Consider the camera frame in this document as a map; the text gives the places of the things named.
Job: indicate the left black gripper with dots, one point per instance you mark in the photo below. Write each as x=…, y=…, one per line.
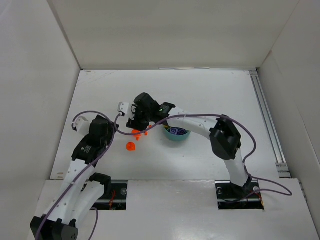
x=110, y=127

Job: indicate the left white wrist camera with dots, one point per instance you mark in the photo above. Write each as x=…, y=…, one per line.
x=81, y=125

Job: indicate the aluminium rail right side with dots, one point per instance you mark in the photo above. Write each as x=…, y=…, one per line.
x=280, y=160

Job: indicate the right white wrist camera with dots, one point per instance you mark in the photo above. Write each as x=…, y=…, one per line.
x=125, y=109

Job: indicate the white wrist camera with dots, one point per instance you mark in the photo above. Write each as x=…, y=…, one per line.
x=125, y=109
x=81, y=125

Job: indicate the teal round divided container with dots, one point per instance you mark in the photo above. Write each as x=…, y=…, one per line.
x=175, y=138

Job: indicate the dark purple long lego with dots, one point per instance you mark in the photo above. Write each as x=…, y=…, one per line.
x=182, y=132

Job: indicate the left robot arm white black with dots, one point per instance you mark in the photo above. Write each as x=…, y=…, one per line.
x=82, y=185

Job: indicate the lavender square lego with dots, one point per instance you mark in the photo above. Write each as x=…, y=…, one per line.
x=173, y=131

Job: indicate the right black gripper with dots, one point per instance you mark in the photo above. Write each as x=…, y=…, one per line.
x=137, y=125

